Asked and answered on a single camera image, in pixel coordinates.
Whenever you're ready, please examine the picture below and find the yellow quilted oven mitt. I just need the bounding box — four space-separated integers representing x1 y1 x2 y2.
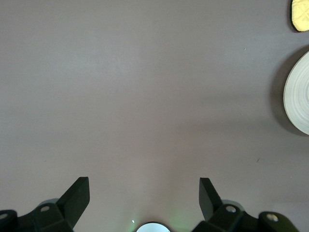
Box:
289 0 309 32

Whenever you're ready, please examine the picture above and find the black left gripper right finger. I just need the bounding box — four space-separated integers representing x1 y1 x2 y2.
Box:
199 177 261 232

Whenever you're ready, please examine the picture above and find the round wooden plate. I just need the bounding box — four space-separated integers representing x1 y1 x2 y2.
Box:
283 50 309 135

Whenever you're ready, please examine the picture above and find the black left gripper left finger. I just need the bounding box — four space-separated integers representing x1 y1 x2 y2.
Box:
16 176 91 232

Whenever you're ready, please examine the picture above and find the brown table cover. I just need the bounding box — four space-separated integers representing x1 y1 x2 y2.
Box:
0 0 309 232

